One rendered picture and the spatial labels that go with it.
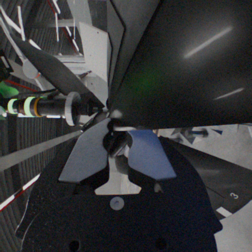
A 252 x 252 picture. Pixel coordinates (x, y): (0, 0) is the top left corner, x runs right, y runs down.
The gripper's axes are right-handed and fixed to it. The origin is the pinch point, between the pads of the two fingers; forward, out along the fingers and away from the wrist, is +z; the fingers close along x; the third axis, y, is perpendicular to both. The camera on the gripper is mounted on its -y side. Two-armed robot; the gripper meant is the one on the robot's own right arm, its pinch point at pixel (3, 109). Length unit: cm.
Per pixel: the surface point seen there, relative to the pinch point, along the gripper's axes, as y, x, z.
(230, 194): 51, -18, -2
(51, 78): 12.7, 7.4, -3.8
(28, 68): -42, 62, 27
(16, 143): -399, 148, 436
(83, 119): -274, 675, 993
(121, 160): 32.8, -3.7, 22.4
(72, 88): 16.8, 8.9, 0.8
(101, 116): 25.8, 1.1, 2.2
